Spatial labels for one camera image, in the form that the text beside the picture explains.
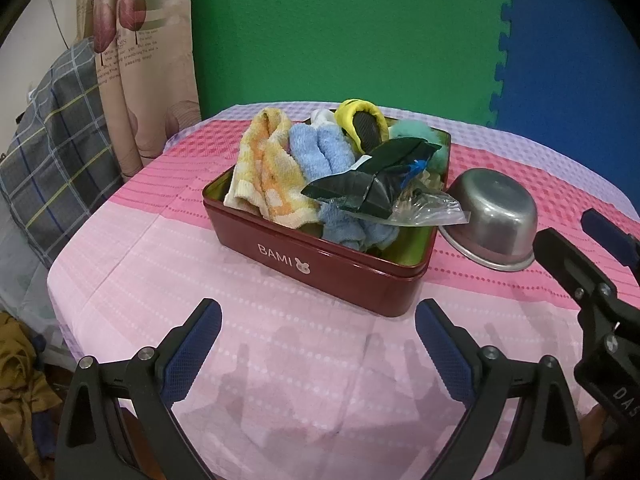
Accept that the black foil packet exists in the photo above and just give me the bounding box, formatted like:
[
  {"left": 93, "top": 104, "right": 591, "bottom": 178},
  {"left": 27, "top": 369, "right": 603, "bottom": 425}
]
[{"left": 301, "top": 139, "right": 443, "bottom": 221}]

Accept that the stainless steel bowl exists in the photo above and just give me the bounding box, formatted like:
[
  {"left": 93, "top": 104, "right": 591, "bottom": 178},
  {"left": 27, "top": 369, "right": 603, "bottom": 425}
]
[{"left": 440, "top": 167, "right": 540, "bottom": 272}]

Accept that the mustard cloth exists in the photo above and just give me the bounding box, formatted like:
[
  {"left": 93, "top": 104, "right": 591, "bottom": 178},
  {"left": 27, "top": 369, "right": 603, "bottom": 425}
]
[{"left": 0, "top": 310, "right": 63, "bottom": 466}]

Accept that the teal fluffy ball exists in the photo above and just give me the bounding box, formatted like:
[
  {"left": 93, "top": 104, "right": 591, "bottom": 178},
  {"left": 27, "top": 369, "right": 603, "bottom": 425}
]
[{"left": 387, "top": 120, "right": 446, "bottom": 173}]

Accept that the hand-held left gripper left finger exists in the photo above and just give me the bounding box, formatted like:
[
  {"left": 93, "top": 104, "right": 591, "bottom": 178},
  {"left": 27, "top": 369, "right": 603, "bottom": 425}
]
[{"left": 60, "top": 297, "right": 223, "bottom": 480}]

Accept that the beige leaf-print curtain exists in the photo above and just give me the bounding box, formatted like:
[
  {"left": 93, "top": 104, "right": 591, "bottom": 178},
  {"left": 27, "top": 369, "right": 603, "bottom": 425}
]
[{"left": 75, "top": 0, "right": 203, "bottom": 181}]

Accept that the plain white sock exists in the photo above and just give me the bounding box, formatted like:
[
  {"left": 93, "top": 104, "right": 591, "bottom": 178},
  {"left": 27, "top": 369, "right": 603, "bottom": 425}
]
[{"left": 310, "top": 107, "right": 341, "bottom": 128}]

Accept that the light blue towel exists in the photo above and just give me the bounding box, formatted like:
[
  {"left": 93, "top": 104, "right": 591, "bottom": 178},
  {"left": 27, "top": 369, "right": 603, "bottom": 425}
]
[{"left": 287, "top": 124, "right": 401, "bottom": 253}]

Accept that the yellow and black sock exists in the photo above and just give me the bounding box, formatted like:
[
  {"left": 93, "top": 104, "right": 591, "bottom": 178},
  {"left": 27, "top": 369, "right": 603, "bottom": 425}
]
[{"left": 334, "top": 100, "right": 390, "bottom": 156}]

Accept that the orange and yellow patterned towel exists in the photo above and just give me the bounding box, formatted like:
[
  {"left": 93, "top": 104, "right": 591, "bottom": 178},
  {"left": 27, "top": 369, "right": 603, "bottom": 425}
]
[{"left": 223, "top": 106, "right": 321, "bottom": 228}]

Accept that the blue foam mat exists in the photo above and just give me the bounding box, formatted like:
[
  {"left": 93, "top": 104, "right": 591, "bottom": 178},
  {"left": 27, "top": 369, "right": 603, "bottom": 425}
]
[{"left": 487, "top": 0, "right": 640, "bottom": 196}]

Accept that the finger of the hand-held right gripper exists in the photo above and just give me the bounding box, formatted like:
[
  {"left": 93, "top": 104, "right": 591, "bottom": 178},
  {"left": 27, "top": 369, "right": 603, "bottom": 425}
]
[
  {"left": 581, "top": 208, "right": 640, "bottom": 274},
  {"left": 532, "top": 227, "right": 622, "bottom": 312}
]

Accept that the clear bag of toothpicks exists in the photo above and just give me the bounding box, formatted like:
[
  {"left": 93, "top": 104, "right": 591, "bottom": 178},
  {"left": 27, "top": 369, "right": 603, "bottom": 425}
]
[{"left": 387, "top": 170, "right": 472, "bottom": 228}]

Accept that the grey plaid cloth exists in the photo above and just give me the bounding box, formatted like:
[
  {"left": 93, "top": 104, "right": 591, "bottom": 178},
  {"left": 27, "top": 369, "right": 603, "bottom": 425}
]
[{"left": 0, "top": 37, "right": 123, "bottom": 271}]

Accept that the green foam mat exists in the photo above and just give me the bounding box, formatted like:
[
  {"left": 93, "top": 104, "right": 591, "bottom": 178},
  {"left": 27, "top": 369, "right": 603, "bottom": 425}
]
[{"left": 189, "top": 0, "right": 516, "bottom": 128}]

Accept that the red tin box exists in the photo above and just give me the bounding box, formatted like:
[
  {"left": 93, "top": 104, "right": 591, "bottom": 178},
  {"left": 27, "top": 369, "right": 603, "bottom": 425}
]
[{"left": 201, "top": 115, "right": 451, "bottom": 318}]

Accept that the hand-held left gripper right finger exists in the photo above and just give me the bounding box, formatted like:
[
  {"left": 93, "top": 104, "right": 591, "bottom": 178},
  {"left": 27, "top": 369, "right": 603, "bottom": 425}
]
[{"left": 415, "top": 298, "right": 583, "bottom": 480}]

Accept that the pink checked tablecloth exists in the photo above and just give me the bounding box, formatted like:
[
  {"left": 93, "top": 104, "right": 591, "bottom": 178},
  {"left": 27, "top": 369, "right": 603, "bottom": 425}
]
[{"left": 46, "top": 101, "right": 640, "bottom": 480}]

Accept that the person's right hand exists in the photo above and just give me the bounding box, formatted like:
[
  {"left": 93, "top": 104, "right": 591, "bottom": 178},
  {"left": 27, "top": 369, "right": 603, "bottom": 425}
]
[{"left": 580, "top": 402, "right": 640, "bottom": 476}]

